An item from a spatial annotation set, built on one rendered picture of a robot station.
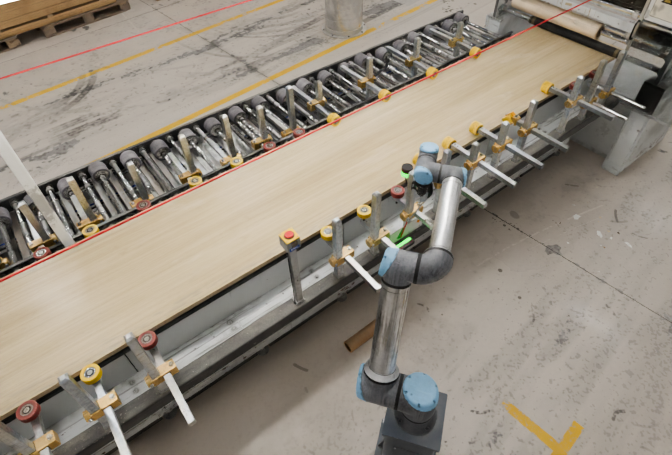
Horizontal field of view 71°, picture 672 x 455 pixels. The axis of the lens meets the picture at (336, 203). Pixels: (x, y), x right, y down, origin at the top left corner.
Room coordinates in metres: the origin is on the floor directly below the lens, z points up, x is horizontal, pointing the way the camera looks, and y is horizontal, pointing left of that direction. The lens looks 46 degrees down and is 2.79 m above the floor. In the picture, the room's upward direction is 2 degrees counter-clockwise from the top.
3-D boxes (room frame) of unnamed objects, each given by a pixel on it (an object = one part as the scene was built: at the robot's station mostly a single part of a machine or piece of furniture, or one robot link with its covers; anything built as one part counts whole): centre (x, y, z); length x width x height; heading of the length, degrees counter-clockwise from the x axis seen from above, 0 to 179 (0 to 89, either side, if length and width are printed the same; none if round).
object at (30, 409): (0.74, 1.26, 0.85); 0.08 x 0.08 x 0.11
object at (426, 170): (1.61, -0.42, 1.33); 0.12 x 0.12 x 0.09; 72
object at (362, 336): (1.49, -0.16, 0.04); 0.30 x 0.08 x 0.08; 126
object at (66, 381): (0.76, 1.01, 0.92); 0.03 x 0.03 x 0.48; 36
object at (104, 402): (0.77, 1.00, 0.84); 0.13 x 0.06 x 0.05; 126
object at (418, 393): (0.79, -0.31, 0.79); 0.17 x 0.15 x 0.18; 72
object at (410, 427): (0.78, -0.32, 0.65); 0.19 x 0.19 x 0.10
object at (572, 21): (3.60, -2.00, 1.05); 1.43 x 0.12 x 0.12; 36
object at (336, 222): (1.49, 0.00, 0.91); 0.03 x 0.03 x 0.48; 36
